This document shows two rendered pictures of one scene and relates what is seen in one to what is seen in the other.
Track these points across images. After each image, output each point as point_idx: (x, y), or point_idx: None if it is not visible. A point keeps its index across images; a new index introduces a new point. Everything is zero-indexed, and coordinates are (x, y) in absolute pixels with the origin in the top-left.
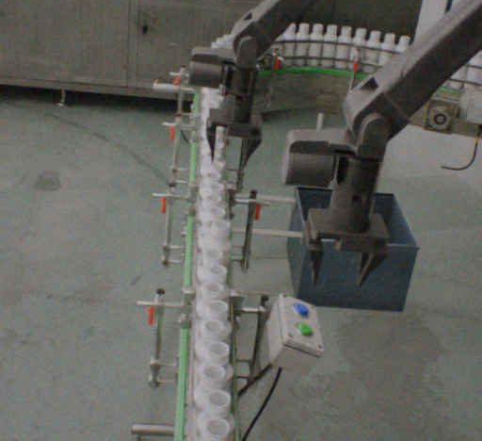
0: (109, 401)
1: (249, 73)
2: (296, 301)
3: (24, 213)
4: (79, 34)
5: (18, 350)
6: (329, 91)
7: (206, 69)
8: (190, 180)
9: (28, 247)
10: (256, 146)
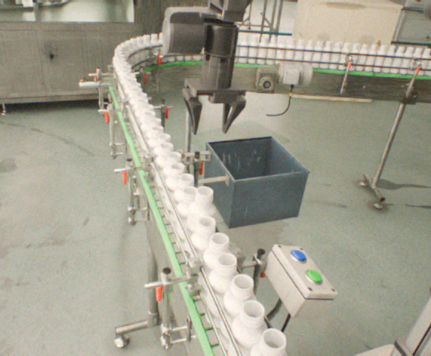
0: (92, 312)
1: (234, 31)
2: (288, 248)
3: None
4: (7, 65)
5: (15, 291)
6: (193, 76)
7: (188, 30)
8: (133, 151)
9: (4, 213)
10: (240, 110)
